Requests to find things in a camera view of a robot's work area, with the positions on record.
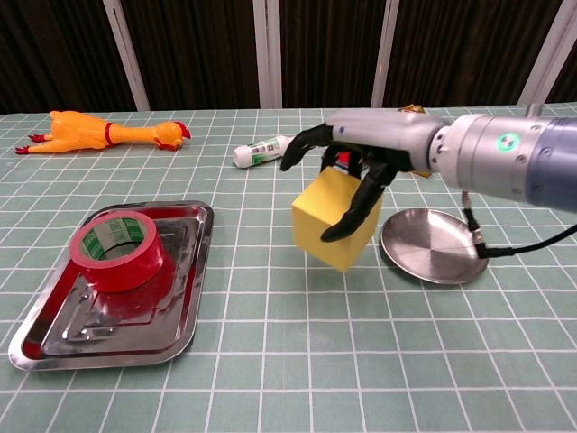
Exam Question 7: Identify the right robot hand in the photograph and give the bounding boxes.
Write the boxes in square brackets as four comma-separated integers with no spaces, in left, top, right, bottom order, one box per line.
[279,107,452,244]

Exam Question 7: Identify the yellow cube block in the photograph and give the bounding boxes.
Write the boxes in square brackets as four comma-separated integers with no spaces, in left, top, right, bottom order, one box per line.
[291,166,384,273]

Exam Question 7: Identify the red tape roll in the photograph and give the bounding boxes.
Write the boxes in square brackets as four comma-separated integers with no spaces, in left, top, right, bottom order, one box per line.
[69,209,164,294]

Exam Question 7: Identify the gold foil snack package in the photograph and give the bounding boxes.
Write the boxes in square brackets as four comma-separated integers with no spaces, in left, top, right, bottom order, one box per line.
[396,103,434,179]

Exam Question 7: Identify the white bottle green label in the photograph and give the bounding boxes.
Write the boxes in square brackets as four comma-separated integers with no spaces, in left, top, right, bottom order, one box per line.
[233,134,294,170]

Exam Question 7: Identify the round steel plate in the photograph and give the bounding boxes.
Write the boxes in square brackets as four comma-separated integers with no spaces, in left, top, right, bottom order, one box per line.
[380,207,490,285]

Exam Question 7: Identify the dark pleated curtain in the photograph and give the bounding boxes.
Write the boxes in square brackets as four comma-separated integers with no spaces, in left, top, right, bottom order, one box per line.
[0,0,577,116]

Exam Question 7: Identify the green checked tablecloth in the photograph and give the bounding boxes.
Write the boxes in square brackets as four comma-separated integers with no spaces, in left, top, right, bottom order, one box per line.
[0,102,577,433]

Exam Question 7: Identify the orange rubber chicken toy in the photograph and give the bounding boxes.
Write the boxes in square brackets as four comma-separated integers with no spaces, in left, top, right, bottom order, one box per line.
[15,110,193,156]

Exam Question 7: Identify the rectangular steel tray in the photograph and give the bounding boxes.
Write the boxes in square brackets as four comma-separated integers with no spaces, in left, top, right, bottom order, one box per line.
[7,200,215,372]

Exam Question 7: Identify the white frame post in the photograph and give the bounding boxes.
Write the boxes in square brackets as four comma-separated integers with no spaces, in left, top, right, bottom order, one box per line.
[371,0,401,109]
[517,0,577,106]
[102,0,151,113]
[252,0,283,109]

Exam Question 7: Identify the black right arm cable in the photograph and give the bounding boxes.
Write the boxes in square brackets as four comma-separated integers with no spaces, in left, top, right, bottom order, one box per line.
[460,189,577,260]

